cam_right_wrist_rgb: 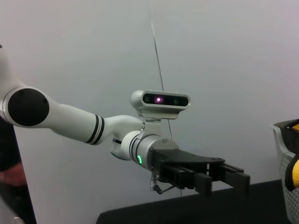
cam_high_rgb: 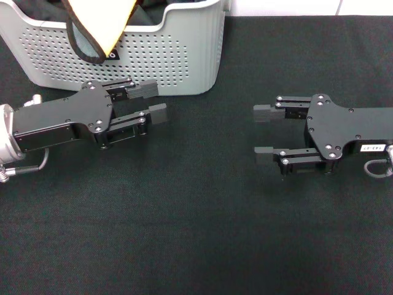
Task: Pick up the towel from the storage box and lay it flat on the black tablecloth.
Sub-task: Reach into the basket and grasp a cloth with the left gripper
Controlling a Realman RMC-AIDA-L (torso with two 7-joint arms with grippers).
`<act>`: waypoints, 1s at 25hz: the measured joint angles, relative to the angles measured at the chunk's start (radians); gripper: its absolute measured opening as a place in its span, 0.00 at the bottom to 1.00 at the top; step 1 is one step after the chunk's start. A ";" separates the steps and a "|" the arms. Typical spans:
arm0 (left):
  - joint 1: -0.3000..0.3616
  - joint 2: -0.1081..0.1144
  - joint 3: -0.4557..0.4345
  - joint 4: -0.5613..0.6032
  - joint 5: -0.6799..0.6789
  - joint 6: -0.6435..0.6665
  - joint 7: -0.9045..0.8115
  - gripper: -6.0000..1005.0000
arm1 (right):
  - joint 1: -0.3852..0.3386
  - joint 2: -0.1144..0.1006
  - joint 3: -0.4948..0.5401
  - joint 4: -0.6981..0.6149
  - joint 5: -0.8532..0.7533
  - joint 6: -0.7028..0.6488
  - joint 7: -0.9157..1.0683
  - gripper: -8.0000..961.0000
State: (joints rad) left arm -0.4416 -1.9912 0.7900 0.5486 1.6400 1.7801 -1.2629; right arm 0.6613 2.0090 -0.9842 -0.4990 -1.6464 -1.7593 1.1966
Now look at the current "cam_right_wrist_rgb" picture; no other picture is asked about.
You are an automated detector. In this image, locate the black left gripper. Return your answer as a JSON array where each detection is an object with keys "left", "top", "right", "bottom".
[{"left": 149, "top": 138, "right": 251, "bottom": 197}]

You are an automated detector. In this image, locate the yellow and grey towel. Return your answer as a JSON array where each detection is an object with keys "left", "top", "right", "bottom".
[{"left": 284, "top": 122, "right": 299, "bottom": 192}]

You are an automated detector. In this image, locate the black tablecloth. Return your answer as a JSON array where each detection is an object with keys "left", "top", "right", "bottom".
[{"left": 95, "top": 178, "right": 290, "bottom": 224}]

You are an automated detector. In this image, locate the grey perforated storage box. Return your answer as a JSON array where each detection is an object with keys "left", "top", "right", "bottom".
[{"left": 270, "top": 118, "right": 299, "bottom": 224}]

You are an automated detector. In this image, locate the black robot torso column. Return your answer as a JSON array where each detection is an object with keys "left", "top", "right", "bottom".
[{"left": 0, "top": 115, "right": 37, "bottom": 224}]

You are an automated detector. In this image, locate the gripper cable with spring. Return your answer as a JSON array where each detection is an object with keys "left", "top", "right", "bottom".
[{"left": 149, "top": 172, "right": 183, "bottom": 195}]

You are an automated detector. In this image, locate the silver camera mount bracket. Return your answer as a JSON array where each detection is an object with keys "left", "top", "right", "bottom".
[{"left": 140, "top": 118, "right": 162, "bottom": 140}]

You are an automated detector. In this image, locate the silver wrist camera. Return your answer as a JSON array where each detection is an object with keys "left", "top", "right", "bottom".
[{"left": 130, "top": 90, "right": 191, "bottom": 119}]

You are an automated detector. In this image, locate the thin hanging cable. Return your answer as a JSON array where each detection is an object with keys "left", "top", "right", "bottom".
[{"left": 149, "top": 0, "right": 184, "bottom": 198}]

